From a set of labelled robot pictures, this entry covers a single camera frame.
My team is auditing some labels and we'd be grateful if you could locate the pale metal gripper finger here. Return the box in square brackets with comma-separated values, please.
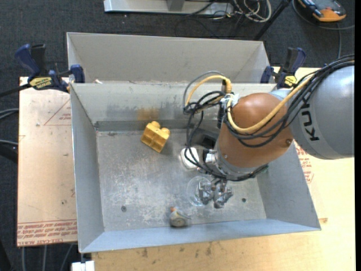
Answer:
[198, 187, 215, 206]
[213, 187, 234, 209]

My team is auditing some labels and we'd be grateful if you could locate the clear glass cup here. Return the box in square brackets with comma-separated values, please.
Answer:
[187, 176, 217, 208]

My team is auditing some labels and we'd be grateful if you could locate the small grey and orange toy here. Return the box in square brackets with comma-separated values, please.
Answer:
[169, 206, 192, 228]

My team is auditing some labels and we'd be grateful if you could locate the white rounded object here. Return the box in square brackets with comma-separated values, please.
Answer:
[179, 147, 200, 169]

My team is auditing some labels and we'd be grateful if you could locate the grey metal bin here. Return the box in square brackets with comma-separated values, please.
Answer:
[66, 32, 322, 253]

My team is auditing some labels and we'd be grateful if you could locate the yellow toy building block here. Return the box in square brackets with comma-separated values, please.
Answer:
[140, 121, 171, 154]

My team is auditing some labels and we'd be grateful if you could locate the brown cardboard board, red print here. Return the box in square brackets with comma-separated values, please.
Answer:
[16, 76, 329, 248]

